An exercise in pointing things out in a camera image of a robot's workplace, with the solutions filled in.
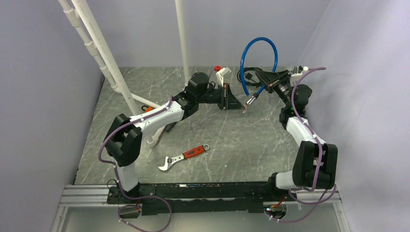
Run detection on aluminium rail frame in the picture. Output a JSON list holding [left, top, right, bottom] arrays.
[[51, 185, 109, 232]]

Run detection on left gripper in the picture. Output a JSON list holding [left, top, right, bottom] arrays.
[[197, 84, 245, 111]]

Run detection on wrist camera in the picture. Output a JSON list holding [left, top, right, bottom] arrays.
[[214, 66, 232, 86], [288, 65, 309, 77]]

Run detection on orange black padlock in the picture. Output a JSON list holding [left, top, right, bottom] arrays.
[[141, 105, 154, 113]]

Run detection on silver lock keys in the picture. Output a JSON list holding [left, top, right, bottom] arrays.
[[242, 104, 248, 113]]

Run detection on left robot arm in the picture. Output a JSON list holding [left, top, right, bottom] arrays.
[[102, 72, 245, 203]]

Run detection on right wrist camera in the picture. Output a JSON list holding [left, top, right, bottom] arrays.
[[288, 65, 309, 77]]

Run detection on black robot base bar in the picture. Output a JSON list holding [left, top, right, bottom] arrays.
[[107, 180, 291, 216]]

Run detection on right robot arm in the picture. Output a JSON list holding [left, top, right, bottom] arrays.
[[256, 71, 338, 201]]

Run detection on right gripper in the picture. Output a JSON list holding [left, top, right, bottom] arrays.
[[255, 70, 293, 108]]

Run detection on blue cable lock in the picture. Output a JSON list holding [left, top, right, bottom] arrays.
[[239, 37, 278, 107]]

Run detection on red handled adjustable wrench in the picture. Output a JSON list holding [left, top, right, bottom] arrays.
[[158, 144, 210, 172]]

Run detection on coiled black USB cable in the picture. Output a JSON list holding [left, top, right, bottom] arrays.
[[237, 67, 266, 88]]

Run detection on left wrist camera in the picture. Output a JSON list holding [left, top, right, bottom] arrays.
[[214, 66, 232, 86]]

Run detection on white PVC pipe frame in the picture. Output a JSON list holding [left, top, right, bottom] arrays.
[[59, 0, 192, 148]]

